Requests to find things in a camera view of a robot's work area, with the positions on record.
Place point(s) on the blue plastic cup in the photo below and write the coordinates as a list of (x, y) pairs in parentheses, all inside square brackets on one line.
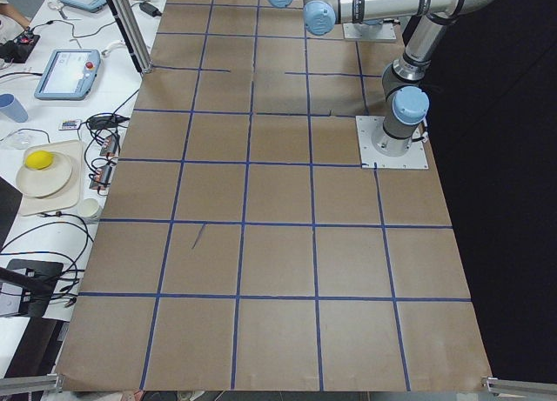
[(12, 108)]

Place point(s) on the beige plate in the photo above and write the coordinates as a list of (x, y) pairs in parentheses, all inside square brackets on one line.
[(42, 183)]

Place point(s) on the teach pendant near post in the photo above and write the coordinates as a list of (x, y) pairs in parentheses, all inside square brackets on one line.
[(69, 75)]

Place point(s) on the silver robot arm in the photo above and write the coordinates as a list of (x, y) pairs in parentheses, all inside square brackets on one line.
[(407, 103)]

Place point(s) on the beige tray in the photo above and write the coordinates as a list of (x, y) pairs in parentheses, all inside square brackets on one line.
[(70, 194)]

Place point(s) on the aluminium frame post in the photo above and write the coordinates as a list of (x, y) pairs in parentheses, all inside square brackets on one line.
[(129, 29)]

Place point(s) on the black power adapter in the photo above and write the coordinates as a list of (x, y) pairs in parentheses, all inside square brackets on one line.
[(150, 9)]

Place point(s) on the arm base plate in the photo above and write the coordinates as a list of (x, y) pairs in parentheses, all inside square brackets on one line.
[(375, 33), (379, 151)]

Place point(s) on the white paper cup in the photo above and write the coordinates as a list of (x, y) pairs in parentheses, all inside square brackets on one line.
[(89, 210)]

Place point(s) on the yellow lemon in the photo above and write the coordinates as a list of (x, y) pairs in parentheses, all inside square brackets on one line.
[(39, 160)]

